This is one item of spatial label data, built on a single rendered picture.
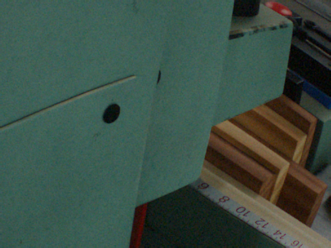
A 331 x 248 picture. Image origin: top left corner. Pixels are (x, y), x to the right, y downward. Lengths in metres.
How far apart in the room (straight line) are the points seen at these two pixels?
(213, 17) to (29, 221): 0.16
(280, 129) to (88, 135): 0.33
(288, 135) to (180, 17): 0.25
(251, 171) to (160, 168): 0.16
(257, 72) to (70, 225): 0.25
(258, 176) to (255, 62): 0.09
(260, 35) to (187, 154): 0.12
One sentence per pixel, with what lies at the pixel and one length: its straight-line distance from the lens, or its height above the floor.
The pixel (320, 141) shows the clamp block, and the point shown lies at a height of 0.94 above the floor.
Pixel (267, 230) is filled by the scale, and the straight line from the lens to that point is 0.51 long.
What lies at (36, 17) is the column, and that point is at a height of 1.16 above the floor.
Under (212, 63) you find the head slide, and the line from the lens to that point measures 0.42.
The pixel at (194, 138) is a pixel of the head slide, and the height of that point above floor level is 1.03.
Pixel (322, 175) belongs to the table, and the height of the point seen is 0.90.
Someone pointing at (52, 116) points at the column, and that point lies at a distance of 0.28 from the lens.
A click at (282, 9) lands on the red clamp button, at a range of 0.71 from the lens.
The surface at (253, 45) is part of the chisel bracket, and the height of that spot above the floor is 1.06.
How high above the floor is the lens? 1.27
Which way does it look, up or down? 31 degrees down
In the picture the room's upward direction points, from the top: 11 degrees clockwise
